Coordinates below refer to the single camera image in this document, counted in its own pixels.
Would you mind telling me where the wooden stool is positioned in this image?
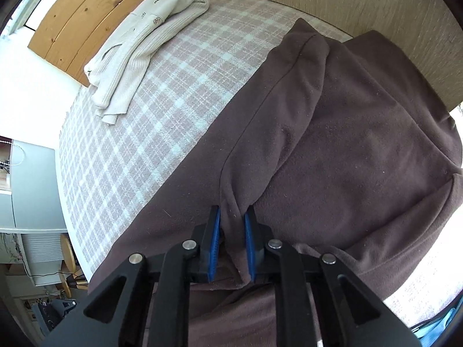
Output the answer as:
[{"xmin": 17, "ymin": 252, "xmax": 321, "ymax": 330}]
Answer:
[{"xmin": 58, "ymin": 233, "xmax": 89, "ymax": 299}]

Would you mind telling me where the pine wood panel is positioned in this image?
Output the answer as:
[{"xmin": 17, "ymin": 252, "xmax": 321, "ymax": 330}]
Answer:
[{"xmin": 28, "ymin": 0, "xmax": 187, "ymax": 87}]

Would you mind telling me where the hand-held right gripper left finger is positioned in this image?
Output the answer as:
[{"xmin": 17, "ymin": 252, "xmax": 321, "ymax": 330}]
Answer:
[{"xmin": 43, "ymin": 206, "xmax": 221, "ymax": 347}]

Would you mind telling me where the brown fleece garment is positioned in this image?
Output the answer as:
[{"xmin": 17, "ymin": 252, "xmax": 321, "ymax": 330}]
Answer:
[{"xmin": 89, "ymin": 18, "xmax": 463, "ymax": 347}]

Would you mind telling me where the cream knit cardigan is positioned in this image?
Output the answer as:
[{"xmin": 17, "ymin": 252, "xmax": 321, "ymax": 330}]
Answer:
[{"xmin": 84, "ymin": 0, "xmax": 211, "ymax": 126}]

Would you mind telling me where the light blue garment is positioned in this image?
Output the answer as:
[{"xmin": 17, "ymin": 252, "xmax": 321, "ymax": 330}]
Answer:
[{"xmin": 410, "ymin": 305, "xmax": 460, "ymax": 347}]

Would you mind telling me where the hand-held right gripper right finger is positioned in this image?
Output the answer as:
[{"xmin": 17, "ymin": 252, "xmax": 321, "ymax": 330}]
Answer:
[{"xmin": 244, "ymin": 206, "xmax": 422, "ymax": 347}]

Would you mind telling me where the white ribbed heater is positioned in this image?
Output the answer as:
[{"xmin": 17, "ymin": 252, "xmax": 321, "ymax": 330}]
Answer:
[{"xmin": 16, "ymin": 231, "xmax": 64, "ymax": 286}]

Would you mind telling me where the pale wooden board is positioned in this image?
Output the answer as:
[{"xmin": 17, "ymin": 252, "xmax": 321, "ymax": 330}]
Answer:
[{"xmin": 179, "ymin": 0, "xmax": 463, "ymax": 114}]

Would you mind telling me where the grey cabinet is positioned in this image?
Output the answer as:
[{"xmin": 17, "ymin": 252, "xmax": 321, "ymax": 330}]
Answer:
[{"xmin": 0, "ymin": 139, "xmax": 67, "ymax": 232}]

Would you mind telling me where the white window frame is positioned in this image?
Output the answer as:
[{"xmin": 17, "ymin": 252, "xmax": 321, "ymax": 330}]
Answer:
[{"xmin": 0, "ymin": 0, "xmax": 64, "ymax": 38}]

